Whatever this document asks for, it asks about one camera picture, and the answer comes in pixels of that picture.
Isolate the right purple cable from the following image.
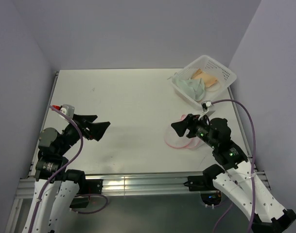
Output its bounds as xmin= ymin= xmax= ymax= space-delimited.
xmin=212 ymin=99 xmax=257 ymax=233

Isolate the beige bra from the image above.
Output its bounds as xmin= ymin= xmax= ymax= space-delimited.
xmin=191 ymin=69 xmax=221 ymax=92

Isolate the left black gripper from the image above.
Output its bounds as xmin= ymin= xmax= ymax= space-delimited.
xmin=57 ymin=113 xmax=109 ymax=155

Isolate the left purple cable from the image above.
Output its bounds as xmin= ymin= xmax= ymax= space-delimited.
xmin=26 ymin=104 xmax=84 ymax=233

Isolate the white plastic basket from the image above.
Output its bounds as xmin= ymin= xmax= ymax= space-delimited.
xmin=171 ymin=55 xmax=237 ymax=110

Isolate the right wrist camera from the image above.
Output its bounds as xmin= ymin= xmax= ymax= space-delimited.
xmin=200 ymin=100 xmax=215 ymax=117

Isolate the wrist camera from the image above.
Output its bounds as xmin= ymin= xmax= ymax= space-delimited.
xmin=60 ymin=104 xmax=75 ymax=118
xmin=200 ymin=100 xmax=215 ymax=117

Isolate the aluminium table frame rail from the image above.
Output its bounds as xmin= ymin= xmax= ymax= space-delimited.
xmin=15 ymin=171 xmax=270 ymax=199

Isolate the purple cable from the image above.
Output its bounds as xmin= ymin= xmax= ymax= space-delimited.
xmin=26 ymin=104 xmax=84 ymax=233
xmin=212 ymin=99 xmax=257 ymax=233

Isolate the mint green bra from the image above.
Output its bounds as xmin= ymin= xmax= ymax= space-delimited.
xmin=168 ymin=76 xmax=205 ymax=101

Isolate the white mesh laundry bag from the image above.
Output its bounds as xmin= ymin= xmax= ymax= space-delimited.
xmin=164 ymin=124 xmax=204 ymax=150

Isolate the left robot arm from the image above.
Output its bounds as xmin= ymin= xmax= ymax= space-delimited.
xmin=23 ymin=114 xmax=110 ymax=233

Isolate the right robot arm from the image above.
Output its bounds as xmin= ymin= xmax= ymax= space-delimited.
xmin=171 ymin=114 xmax=296 ymax=233

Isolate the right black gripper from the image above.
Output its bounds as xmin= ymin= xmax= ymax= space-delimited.
xmin=170 ymin=112 xmax=217 ymax=148

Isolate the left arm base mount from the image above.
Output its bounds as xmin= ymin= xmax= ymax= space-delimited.
xmin=70 ymin=179 xmax=103 ymax=209

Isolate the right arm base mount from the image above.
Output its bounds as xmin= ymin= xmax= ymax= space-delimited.
xmin=183 ymin=175 xmax=222 ymax=208

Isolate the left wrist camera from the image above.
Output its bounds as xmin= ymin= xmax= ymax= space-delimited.
xmin=60 ymin=104 xmax=75 ymax=118

